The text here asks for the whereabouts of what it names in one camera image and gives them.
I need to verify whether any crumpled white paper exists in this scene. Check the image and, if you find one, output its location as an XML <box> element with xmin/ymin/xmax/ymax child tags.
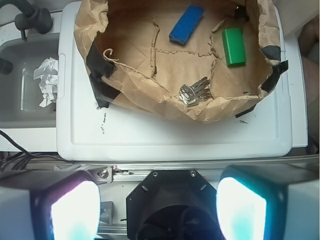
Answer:
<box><xmin>33</xmin><ymin>57</ymin><xmax>59</xmax><ymax>108</ymax></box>

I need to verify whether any black clamp knob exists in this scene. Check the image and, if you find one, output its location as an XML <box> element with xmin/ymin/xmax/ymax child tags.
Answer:
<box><xmin>14</xmin><ymin>0</ymin><xmax>53</xmax><ymax>41</ymax></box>

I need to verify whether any black cables bundle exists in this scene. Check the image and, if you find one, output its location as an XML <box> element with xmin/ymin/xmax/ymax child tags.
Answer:
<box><xmin>0</xmin><ymin>129</ymin><xmax>58</xmax><ymax>173</ymax></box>

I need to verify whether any silver corner bracket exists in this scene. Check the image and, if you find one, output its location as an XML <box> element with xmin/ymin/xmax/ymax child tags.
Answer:
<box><xmin>87</xmin><ymin>165</ymin><xmax>115</xmax><ymax>185</ymax></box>

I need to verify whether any blue sponge block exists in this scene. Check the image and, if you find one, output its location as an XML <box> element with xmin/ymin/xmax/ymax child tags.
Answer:
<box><xmin>168</xmin><ymin>5</ymin><xmax>204</xmax><ymax>45</ymax></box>

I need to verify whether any brown paper bag tray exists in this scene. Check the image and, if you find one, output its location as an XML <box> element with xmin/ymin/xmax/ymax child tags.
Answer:
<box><xmin>74</xmin><ymin>0</ymin><xmax>288</xmax><ymax>124</ymax></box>

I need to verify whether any black octagonal mount plate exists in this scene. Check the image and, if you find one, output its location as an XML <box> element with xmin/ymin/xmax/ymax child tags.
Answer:
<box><xmin>126</xmin><ymin>169</ymin><xmax>222</xmax><ymax>240</ymax></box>

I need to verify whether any grey plastic bin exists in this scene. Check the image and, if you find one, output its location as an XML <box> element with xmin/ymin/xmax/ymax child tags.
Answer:
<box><xmin>0</xmin><ymin>33</ymin><xmax>59</xmax><ymax>129</ymax></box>

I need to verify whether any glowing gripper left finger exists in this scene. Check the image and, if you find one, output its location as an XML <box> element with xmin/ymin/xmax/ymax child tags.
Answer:
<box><xmin>0</xmin><ymin>170</ymin><xmax>101</xmax><ymax>240</ymax></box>

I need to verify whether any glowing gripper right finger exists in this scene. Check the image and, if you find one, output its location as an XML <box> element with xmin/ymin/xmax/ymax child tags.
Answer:
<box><xmin>216</xmin><ymin>163</ymin><xmax>320</xmax><ymax>240</ymax></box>

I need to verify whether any white plastic board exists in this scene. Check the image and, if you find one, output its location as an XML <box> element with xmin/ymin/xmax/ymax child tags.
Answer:
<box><xmin>56</xmin><ymin>1</ymin><xmax>293</xmax><ymax>162</ymax></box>

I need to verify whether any aluminium extrusion rail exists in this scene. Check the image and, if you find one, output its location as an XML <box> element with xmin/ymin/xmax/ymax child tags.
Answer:
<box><xmin>53</xmin><ymin>154</ymin><xmax>320</xmax><ymax>183</ymax></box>

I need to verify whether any silver key bunch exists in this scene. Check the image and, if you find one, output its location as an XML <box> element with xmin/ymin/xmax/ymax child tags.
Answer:
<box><xmin>178</xmin><ymin>76</ymin><xmax>212</xmax><ymax>107</ymax></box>

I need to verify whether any green rectangular block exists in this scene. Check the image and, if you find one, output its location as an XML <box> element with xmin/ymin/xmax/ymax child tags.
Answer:
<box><xmin>222</xmin><ymin>28</ymin><xmax>247</xmax><ymax>67</ymax></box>

